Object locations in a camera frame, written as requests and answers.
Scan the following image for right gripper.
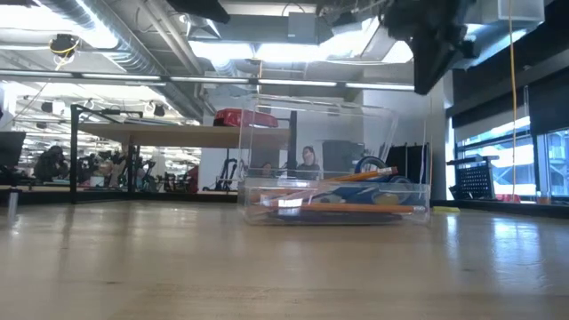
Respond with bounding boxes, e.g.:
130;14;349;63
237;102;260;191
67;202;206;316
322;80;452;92
381;0;479;95

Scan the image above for orange pencil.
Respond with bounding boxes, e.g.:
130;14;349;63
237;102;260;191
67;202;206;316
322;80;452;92
323;166;400;184

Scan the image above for blue handled scissors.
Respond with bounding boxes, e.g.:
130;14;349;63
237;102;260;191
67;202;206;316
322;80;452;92
306;156;427;206

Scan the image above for dark purple pen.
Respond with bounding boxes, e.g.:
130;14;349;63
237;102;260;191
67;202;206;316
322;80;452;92
265;212;405;226

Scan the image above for clear plastic pencil case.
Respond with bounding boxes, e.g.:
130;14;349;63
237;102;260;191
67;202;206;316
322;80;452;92
236;93;432;228

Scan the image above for black background panels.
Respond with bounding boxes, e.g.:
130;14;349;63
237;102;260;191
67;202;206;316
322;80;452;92
384;141;431;186

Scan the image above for red stapler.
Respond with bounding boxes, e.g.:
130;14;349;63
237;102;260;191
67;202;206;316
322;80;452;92
212;108;280;130

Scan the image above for black perforated rack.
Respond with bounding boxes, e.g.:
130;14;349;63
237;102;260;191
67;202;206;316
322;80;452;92
447;155;502;202

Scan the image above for wooden shelf with black legs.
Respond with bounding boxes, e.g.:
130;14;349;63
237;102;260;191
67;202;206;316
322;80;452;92
69;103;299;204

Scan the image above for black background monitor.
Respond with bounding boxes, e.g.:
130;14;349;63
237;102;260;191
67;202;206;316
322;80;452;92
322;140;365;174

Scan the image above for black screen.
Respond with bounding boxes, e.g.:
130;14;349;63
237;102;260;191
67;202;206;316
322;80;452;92
0;131;27;169

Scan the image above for yellow ceiling cable reel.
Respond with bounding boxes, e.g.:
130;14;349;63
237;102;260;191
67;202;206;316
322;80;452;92
48;33;82;59

